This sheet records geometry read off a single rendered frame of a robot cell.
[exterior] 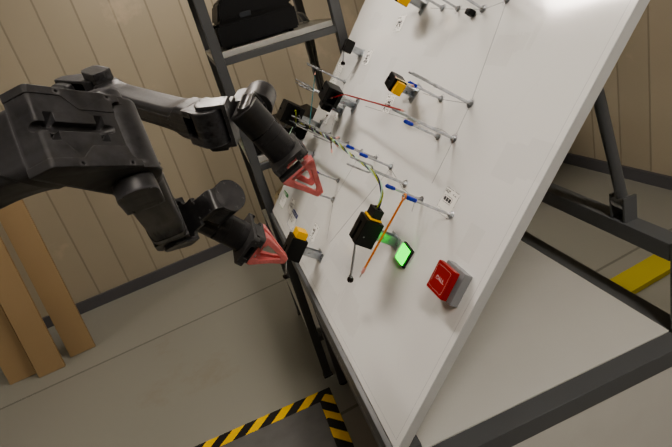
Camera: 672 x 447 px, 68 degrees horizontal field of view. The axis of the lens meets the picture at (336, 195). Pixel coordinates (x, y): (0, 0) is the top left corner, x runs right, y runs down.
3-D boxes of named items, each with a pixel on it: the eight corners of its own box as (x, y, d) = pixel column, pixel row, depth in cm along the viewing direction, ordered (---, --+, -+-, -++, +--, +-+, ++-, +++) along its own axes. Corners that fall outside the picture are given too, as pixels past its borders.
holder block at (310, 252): (304, 281, 136) (271, 271, 132) (322, 242, 134) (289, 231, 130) (308, 289, 132) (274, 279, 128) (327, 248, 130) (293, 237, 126)
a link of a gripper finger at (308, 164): (328, 172, 94) (297, 137, 90) (337, 186, 88) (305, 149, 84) (301, 195, 95) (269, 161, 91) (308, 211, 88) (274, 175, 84)
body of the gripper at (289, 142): (298, 138, 93) (272, 109, 90) (309, 155, 84) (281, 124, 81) (272, 161, 94) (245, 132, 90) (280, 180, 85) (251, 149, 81)
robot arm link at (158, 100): (95, 119, 110) (72, 72, 104) (118, 108, 113) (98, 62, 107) (218, 162, 85) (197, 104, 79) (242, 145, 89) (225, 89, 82)
